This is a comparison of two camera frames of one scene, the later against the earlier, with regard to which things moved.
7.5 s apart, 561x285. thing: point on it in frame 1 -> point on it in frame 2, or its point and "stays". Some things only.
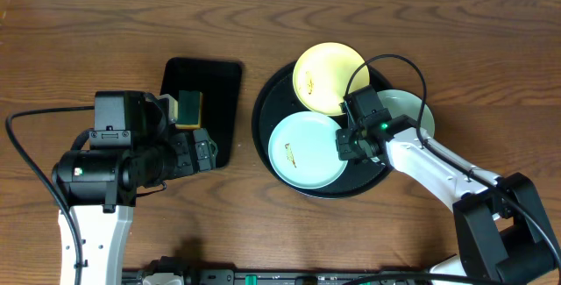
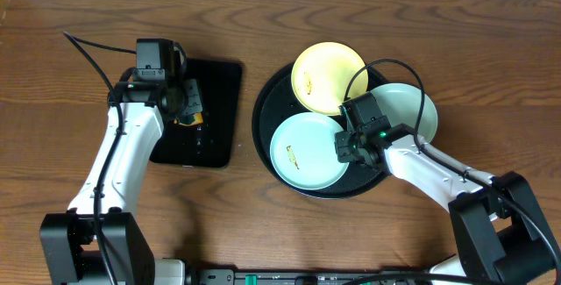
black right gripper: x=346 y=146 stays
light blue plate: x=302 y=151 stays
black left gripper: x=203 y=149 -> x=191 y=102
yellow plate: x=323 y=74 stays
